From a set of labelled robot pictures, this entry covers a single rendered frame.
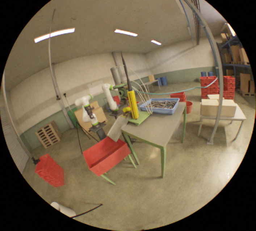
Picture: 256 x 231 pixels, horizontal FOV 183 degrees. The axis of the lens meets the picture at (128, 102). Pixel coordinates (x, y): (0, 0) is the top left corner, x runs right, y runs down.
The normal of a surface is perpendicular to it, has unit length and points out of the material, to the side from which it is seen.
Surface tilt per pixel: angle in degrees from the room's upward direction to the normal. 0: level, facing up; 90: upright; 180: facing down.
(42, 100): 90
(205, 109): 90
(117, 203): 0
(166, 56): 90
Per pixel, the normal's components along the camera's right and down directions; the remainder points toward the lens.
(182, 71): -0.71, 0.40
